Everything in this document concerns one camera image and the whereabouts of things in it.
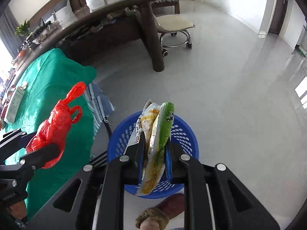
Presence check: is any white green milk carton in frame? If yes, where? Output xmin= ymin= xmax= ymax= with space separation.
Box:
xmin=4 ymin=86 xmax=25 ymax=125

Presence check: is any potted green plant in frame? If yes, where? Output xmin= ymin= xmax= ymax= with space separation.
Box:
xmin=14 ymin=20 xmax=30 ymax=37

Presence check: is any brown furry slipper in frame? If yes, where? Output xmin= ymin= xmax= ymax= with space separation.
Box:
xmin=135 ymin=193 xmax=185 ymax=230

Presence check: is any dark wooden long table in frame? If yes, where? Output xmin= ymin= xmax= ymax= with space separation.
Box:
xmin=20 ymin=0 xmax=164 ymax=72

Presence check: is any green patterned tablecloth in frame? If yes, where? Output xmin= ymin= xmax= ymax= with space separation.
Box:
xmin=5 ymin=48 xmax=97 ymax=218

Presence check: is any green yellow snack bag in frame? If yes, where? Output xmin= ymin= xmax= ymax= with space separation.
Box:
xmin=135 ymin=100 xmax=174 ymax=196

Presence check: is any striped blue cloth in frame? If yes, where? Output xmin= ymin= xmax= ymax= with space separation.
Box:
xmin=83 ymin=82 xmax=115 ymax=138

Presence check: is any red plastic bag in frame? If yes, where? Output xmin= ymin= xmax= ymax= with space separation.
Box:
xmin=26 ymin=81 xmax=86 ymax=169

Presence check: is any person's hand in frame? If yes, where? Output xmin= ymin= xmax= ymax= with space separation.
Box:
xmin=7 ymin=200 xmax=27 ymax=220

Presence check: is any beige swivel stool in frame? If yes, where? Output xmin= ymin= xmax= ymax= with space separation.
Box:
xmin=154 ymin=15 xmax=195 ymax=57

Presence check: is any grey curtain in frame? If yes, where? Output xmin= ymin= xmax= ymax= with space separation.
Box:
xmin=1 ymin=6 xmax=23 ymax=58

